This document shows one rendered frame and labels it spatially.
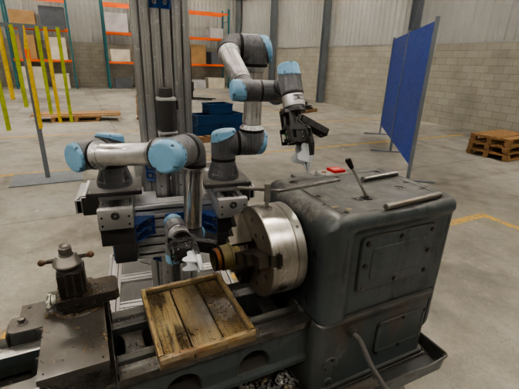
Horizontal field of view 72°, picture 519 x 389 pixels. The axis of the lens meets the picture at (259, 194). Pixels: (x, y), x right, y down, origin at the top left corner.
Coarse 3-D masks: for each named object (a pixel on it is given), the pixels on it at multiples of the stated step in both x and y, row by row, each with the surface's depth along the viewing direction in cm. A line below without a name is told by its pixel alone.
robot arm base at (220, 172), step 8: (216, 160) 166; (224, 160) 166; (232, 160) 168; (216, 168) 168; (224, 168) 166; (232, 168) 169; (208, 176) 172; (216, 176) 167; (224, 176) 167; (232, 176) 168
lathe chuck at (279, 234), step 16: (256, 208) 118; (272, 208) 119; (256, 224) 117; (272, 224) 112; (288, 224) 114; (256, 240) 119; (272, 240) 110; (288, 240) 112; (288, 256) 111; (256, 272) 122; (272, 272) 111; (288, 272) 112; (256, 288) 124; (272, 288) 113; (288, 288) 118
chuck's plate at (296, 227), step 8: (288, 208) 120; (288, 216) 116; (296, 216) 117; (296, 224) 115; (296, 232) 114; (304, 240) 114; (304, 248) 113; (304, 256) 113; (304, 264) 114; (304, 272) 115
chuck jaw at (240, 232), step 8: (232, 216) 125; (240, 216) 125; (232, 224) 126; (240, 224) 124; (232, 232) 121; (240, 232) 122; (248, 232) 123; (232, 240) 120; (240, 240) 121; (248, 240) 122
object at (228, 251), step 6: (222, 246) 117; (228, 246) 117; (234, 246) 119; (210, 252) 118; (216, 252) 115; (222, 252) 115; (228, 252) 115; (234, 252) 116; (210, 258) 119; (216, 258) 114; (222, 258) 115; (228, 258) 115; (234, 258) 115; (216, 264) 114; (222, 264) 115; (228, 264) 115; (234, 264) 116; (216, 270) 115; (222, 270) 118
